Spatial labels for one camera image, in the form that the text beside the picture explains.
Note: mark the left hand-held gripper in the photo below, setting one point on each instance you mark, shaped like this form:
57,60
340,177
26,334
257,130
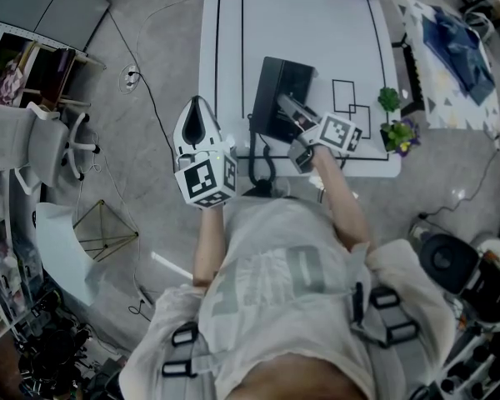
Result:
202,177

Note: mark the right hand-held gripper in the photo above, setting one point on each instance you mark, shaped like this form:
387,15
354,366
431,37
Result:
337,131

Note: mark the black device with cable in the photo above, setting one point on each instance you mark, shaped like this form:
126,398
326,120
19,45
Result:
271,94

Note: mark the person's right forearm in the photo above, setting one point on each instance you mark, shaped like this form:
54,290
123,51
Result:
341,206

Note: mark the person's left forearm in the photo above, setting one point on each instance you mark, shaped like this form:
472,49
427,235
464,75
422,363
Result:
208,244

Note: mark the white work table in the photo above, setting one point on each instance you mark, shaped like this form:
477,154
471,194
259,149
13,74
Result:
300,27

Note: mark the grey office chair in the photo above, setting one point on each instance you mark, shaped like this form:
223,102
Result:
21,140

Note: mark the person's white shoe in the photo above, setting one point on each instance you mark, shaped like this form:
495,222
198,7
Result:
282,188

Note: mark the white floor power socket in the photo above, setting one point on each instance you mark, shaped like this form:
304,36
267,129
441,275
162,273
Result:
129,79

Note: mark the small green succulent plant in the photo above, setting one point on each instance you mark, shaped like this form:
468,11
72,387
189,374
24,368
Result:
388,99

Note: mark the potted plant with purple flowers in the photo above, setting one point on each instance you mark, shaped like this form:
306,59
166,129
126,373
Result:
400,133

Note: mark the wooden rack with dark board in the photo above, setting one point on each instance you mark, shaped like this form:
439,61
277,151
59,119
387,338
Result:
60,73

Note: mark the person's white printed shirt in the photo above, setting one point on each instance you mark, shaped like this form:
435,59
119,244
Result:
271,273

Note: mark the dark blue cloth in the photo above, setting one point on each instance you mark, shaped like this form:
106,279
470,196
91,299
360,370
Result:
458,48

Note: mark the pale blue curved sheet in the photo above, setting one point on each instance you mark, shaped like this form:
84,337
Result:
62,248

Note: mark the grey flat panel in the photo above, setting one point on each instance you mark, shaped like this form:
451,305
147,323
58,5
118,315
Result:
54,6

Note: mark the black round seat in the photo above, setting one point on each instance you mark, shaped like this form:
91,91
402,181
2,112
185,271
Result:
450,263

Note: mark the grey harness with black buckles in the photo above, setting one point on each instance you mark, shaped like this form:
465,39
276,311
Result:
393,315

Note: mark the white metal shelf rack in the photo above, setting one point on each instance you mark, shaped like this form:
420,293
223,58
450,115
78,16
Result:
0,265

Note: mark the white bag with orange patch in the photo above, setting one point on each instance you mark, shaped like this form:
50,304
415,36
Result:
491,248

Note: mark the white storage rack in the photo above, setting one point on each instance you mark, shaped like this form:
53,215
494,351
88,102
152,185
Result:
479,369

